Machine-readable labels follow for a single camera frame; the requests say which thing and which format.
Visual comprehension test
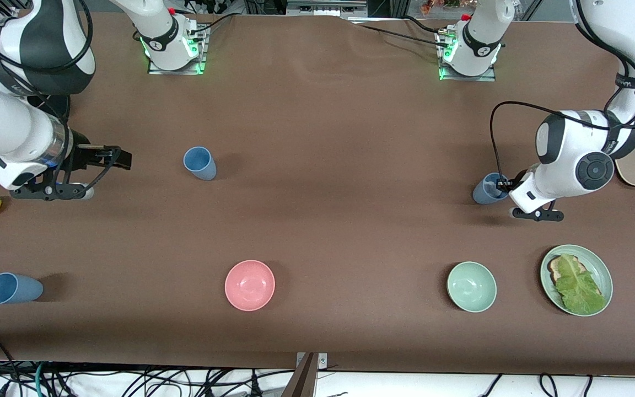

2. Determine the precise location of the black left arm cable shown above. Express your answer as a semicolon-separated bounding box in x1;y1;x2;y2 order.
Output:
489;101;613;178

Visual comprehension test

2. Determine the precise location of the green ceramic plate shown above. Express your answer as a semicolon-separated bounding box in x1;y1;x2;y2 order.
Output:
540;244;614;317

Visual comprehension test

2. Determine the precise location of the small metal table bracket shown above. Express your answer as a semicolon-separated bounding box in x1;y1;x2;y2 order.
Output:
295;352;329;370

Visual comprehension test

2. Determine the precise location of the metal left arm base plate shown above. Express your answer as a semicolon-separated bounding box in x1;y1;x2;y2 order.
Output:
438;28;497;82

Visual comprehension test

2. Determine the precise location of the dark metal beam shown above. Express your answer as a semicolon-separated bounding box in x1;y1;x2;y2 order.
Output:
281;353;319;397

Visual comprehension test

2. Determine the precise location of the black left base cable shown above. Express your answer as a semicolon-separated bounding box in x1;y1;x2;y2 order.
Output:
345;17;450;47

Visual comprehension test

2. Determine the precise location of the pink bowl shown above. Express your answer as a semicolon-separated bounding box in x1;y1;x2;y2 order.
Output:
224;260;276;312

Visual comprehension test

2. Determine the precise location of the brown table cloth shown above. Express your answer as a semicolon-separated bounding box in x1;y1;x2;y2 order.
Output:
0;10;635;378

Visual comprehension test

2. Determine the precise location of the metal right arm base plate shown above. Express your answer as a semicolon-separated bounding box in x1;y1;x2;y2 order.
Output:
147;25;208;76

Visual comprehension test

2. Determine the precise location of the black base cable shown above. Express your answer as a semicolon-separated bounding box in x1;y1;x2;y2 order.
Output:
188;14;236;39
345;17;450;47

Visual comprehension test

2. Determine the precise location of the black right base cable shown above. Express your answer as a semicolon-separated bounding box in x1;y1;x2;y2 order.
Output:
188;14;236;39

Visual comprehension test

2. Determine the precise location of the blue plastic cup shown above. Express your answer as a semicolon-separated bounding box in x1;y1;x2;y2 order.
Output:
472;172;511;205
183;146;217;181
0;272;44;305

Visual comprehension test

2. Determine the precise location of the toast bread slice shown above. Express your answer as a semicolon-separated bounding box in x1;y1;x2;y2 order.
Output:
548;255;591;287

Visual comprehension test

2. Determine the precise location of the green bowl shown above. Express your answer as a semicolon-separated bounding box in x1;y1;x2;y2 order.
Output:
446;261;498;313

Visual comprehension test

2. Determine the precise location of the green lettuce leaf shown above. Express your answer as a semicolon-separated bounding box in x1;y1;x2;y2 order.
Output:
555;254;608;315

